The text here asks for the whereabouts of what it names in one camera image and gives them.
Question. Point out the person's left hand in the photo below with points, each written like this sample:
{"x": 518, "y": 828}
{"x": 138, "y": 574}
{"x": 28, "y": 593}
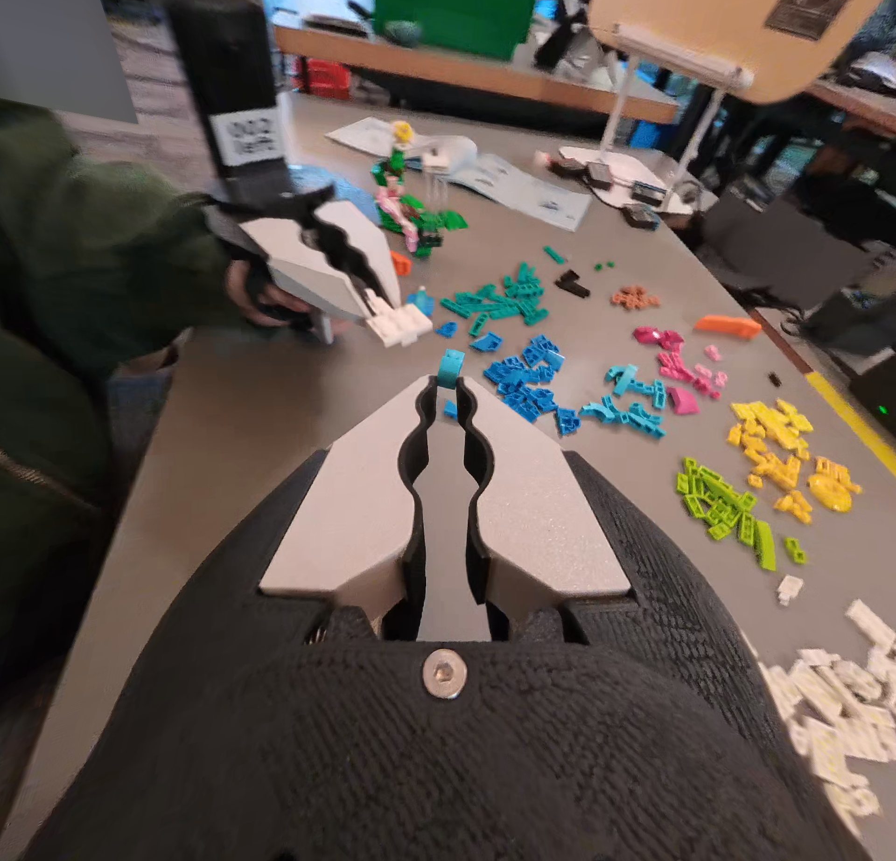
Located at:
{"x": 236, "y": 284}

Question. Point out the pile of white lego pieces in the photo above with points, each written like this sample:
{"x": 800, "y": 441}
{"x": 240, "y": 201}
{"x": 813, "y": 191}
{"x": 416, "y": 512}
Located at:
{"x": 840, "y": 721}

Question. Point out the pile of azure lego pieces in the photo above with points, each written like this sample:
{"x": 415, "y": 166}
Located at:
{"x": 637, "y": 417}

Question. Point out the red crate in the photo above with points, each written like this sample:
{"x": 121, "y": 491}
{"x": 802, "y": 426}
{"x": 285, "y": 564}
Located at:
{"x": 325, "y": 77}

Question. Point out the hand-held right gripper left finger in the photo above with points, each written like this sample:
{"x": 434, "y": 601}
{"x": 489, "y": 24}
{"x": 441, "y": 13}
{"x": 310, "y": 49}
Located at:
{"x": 343, "y": 518}

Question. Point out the blue and white lego piece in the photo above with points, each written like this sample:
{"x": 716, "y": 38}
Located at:
{"x": 422, "y": 303}

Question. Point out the small orange lego piece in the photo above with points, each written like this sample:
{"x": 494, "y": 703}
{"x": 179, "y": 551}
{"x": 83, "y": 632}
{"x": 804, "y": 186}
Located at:
{"x": 401, "y": 264}

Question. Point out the person's leg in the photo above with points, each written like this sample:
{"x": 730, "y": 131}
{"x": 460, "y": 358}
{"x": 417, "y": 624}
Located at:
{"x": 140, "y": 413}

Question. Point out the single lime lego plate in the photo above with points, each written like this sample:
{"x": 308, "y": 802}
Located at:
{"x": 794, "y": 550}

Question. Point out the green board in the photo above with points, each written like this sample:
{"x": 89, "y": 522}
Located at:
{"x": 455, "y": 7}

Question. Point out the black device with green light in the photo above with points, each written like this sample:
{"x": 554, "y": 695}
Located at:
{"x": 875, "y": 399}

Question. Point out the magenta lego slope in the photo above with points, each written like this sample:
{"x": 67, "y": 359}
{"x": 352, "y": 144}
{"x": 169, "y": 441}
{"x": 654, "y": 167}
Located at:
{"x": 682, "y": 401}

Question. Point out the long wooden table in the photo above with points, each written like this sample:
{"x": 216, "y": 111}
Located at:
{"x": 455, "y": 70}

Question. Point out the small black box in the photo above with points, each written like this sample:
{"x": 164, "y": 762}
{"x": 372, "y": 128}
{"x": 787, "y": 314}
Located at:
{"x": 640, "y": 217}
{"x": 600, "y": 175}
{"x": 567, "y": 167}
{"x": 645, "y": 193}

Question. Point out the orange lego slope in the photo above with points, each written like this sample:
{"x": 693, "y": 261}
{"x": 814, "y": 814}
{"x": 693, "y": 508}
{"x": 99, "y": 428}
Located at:
{"x": 728, "y": 326}

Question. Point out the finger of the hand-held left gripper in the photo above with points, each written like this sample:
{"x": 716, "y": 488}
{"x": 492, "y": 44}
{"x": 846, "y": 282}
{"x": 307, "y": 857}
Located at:
{"x": 371, "y": 245}
{"x": 294, "y": 259}

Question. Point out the pile of teal lego pieces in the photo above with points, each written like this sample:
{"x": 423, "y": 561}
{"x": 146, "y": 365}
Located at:
{"x": 504, "y": 301}

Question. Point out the single white lego brick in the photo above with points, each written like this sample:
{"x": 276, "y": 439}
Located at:
{"x": 789, "y": 588}

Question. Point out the white sheet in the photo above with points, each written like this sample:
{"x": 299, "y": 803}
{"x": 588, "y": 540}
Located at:
{"x": 651, "y": 172}

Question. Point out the single teal lego plate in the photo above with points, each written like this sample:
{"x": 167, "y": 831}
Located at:
{"x": 554, "y": 254}

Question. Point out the pile of blue lego pieces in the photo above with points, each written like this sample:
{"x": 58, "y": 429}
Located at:
{"x": 525, "y": 385}

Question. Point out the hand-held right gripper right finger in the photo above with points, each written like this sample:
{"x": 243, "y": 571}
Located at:
{"x": 546, "y": 518}

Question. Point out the pile of yellow lego pieces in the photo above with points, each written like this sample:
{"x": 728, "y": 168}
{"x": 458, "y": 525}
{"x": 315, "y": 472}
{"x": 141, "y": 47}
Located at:
{"x": 770, "y": 427}

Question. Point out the lego flower model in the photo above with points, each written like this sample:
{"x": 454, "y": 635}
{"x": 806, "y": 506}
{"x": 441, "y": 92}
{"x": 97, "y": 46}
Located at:
{"x": 399, "y": 203}

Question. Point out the lego instruction booklet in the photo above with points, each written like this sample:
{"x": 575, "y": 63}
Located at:
{"x": 518, "y": 193}

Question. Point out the wooden chair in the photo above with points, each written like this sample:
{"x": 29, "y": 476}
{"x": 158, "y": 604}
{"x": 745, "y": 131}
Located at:
{"x": 686, "y": 0}

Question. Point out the pile of pink lego pieces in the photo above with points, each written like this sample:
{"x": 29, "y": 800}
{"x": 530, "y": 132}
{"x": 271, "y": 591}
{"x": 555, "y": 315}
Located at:
{"x": 675, "y": 368}

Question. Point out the pile of coral lego pieces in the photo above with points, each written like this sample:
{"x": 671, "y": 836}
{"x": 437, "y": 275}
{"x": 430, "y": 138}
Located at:
{"x": 635, "y": 298}

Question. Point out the white lego plate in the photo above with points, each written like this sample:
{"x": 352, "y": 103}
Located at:
{"x": 402, "y": 326}

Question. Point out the pile of lime lego pieces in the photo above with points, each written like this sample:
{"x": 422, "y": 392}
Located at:
{"x": 714, "y": 501}

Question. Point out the small turquoise lego piece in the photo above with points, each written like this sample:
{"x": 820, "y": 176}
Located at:
{"x": 451, "y": 368}

